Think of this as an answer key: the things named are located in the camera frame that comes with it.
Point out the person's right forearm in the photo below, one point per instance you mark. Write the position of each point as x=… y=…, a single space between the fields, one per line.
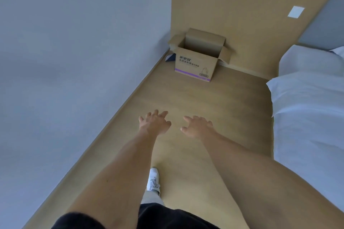
x=274 y=186

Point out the brown cardboard box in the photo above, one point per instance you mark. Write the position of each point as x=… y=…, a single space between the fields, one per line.
x=193 y=65

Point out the person's left hand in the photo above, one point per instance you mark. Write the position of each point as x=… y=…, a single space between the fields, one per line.
x=154 y=124

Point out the person's right hand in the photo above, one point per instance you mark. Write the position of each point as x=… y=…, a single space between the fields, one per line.
x=201 y=129

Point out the white bed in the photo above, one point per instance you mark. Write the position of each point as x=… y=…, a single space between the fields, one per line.
x=309 y=116

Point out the person's white left shoe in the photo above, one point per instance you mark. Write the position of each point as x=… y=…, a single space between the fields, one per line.
x=153 y=179

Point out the person's left forearm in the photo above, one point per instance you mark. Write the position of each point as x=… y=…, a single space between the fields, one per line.
x=113 y=183

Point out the light denim shorts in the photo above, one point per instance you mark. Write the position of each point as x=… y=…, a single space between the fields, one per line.
x=150 y=198

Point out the black t-shirt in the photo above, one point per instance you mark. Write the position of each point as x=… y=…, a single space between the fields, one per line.
x=166 y=218

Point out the dark flat object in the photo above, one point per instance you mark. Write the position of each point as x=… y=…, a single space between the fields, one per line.
x=169 y=59

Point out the white wall switch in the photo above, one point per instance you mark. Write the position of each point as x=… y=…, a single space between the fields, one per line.
x=296 y=12

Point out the grey headboard panel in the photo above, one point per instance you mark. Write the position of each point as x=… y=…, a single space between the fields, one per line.
x=328 y=27

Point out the white pillow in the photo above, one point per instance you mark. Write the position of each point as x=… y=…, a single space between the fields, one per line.
x=338 y=52

